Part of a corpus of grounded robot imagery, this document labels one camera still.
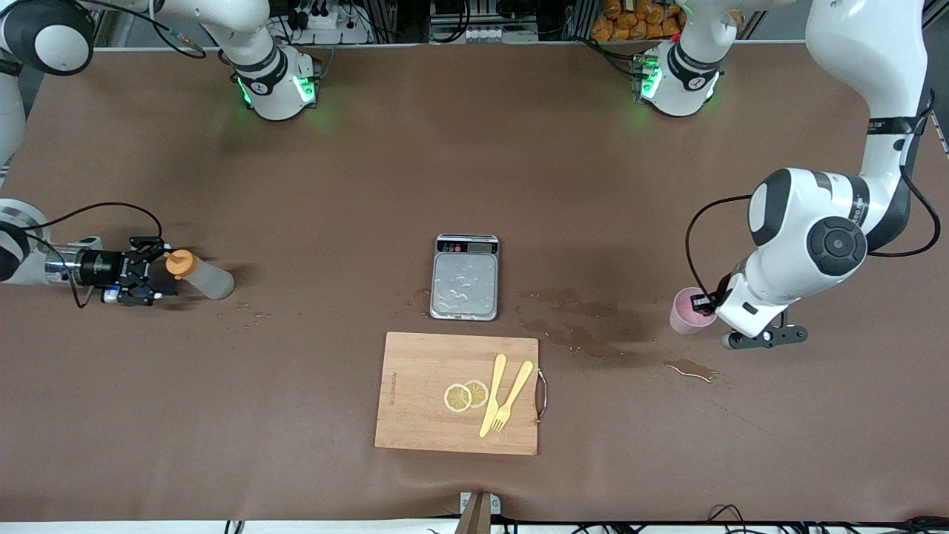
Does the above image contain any pink plastic cup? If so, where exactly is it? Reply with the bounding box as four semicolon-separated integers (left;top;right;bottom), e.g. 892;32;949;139
669;287;718;336

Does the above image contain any translucent sauce bottle orange cap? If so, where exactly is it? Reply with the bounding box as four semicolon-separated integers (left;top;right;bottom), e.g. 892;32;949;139
165;249;236;301

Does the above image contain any brown table mat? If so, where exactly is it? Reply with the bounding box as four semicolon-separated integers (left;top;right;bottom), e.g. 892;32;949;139
0;42;949;522

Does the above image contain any yellow plastic fork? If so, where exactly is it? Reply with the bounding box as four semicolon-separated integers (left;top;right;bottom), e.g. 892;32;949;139
491;360;535;432

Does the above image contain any yellow plastic knife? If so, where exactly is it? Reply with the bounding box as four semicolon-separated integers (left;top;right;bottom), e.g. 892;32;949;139
478;354;508;438

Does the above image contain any silver digital kitchen scale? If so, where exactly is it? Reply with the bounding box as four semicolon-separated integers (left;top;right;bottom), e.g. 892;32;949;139
429;234;500;322

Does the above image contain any white power strip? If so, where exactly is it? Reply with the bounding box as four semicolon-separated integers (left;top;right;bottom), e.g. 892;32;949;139
285;0;371;44

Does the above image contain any orange bread rolls bag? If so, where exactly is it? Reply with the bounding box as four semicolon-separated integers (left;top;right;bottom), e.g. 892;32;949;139
591;0;687;42

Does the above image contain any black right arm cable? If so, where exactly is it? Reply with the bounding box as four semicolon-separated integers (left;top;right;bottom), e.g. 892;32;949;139
22;202;164;309

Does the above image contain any wooden cutting board metal handle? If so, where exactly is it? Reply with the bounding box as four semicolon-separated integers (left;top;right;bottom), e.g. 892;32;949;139
374;332;548;456

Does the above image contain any metal table edge bracket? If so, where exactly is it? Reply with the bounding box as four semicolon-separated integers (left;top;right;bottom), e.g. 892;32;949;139
456;491;503;534

